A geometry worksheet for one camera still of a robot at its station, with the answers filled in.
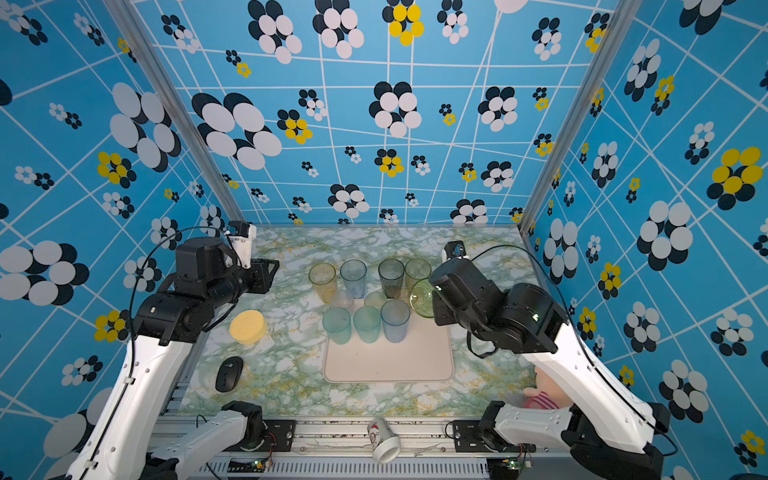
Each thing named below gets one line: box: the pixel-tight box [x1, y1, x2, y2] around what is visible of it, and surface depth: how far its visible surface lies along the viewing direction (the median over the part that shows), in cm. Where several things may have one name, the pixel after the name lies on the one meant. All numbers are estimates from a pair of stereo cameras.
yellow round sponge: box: [229, 309, 267, 345], surface depth 91 cm
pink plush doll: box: [523, 366, 573, 410], surface depth 75 cm
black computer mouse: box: [215, 356, 244, 393], surface depth 84 cm
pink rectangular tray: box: [324, 312, 454, 383], surface depth 88 cm
